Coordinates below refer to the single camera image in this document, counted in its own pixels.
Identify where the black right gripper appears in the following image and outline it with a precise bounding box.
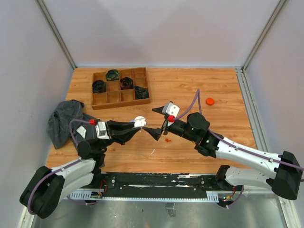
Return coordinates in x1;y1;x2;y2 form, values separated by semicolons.
142;105;197;143

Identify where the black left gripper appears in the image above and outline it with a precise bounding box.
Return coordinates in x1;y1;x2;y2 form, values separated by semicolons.
98;120;141;151

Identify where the white earbud charging case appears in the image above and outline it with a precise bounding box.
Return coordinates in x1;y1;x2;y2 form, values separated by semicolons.
134;116;147;128

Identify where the orange earbud charging case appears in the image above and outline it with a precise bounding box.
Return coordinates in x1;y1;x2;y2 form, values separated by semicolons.
205;97;215;105

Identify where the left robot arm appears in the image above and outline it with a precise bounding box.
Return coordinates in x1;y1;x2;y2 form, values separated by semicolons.
19;116;146;219

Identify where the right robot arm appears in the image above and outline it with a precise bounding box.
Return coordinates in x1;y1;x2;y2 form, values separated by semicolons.
144;105;304;200

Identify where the dark rolled necktie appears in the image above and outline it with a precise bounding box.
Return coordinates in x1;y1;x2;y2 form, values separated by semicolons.
134;86;149;99

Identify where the wooden compartment tray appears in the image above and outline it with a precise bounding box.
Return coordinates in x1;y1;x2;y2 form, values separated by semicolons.
91;67;151;110

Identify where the red patterned rolled necktie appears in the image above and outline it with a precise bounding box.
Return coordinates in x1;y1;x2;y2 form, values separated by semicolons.
120;77;133;90

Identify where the black rolled necktie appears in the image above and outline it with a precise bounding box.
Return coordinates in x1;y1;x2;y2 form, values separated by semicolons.
92;80;106;94

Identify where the green rolled necktie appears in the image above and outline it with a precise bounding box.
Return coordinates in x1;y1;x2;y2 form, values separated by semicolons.
105;69;120;81

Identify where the grey checked cloth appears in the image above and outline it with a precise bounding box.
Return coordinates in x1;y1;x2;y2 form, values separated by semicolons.
47;100;97;149

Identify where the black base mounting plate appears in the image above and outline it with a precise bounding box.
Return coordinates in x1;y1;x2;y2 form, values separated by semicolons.
79;172;241;196

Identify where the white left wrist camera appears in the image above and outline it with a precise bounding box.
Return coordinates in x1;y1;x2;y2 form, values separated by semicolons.
89;119;110;140

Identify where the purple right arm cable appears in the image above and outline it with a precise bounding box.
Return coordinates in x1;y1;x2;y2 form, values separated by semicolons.
174;89;304;182

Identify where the white cable duct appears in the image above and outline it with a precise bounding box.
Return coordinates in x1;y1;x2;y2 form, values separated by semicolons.
69;188;219;203

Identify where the aluminium left frame post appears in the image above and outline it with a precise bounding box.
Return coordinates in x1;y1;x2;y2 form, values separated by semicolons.
35;0;77;70

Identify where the aluminium corner frame post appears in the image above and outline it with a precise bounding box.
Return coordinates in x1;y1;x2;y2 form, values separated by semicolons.
241;0;289;72

